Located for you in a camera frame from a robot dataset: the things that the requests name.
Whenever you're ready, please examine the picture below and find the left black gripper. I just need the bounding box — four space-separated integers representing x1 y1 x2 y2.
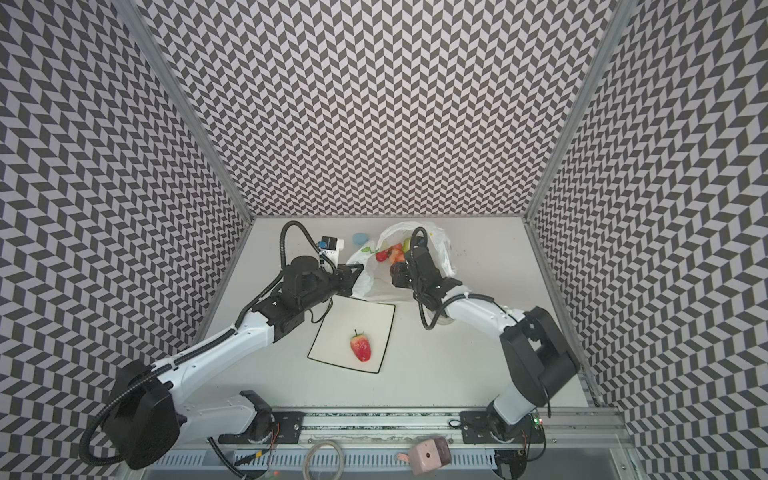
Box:
301 263 366 312

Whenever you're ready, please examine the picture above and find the white plastic bag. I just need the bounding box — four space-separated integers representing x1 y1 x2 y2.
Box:
346 220 456 303

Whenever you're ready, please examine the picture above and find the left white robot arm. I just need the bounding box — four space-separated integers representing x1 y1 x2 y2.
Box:
78 242 364 470

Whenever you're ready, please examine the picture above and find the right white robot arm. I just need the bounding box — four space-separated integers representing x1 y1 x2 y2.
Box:
391 225 581 443

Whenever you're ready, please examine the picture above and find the light blue oval case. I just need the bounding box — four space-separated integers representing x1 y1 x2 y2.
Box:
353 233 369 245

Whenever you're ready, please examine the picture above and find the white square plate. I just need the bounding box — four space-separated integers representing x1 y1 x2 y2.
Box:
307 296 396 374

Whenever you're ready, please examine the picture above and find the clear tape roll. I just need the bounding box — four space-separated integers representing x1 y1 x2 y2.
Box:
434 313 454 326

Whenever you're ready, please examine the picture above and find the pink box device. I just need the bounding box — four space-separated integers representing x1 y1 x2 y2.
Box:
396 437 452 476

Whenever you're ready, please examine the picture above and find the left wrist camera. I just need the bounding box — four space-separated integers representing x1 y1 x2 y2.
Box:
318 236 344 266

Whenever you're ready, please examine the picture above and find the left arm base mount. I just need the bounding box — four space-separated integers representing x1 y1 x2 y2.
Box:
217 390 306 445

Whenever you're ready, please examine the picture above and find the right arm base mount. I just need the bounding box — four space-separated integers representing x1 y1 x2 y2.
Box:
449 410 545 445

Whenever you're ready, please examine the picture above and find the grey cable loop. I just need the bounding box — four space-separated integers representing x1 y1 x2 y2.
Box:
302 439 344 480

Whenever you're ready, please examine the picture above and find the aluminium front rail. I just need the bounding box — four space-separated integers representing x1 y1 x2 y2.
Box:
143 407 631 451

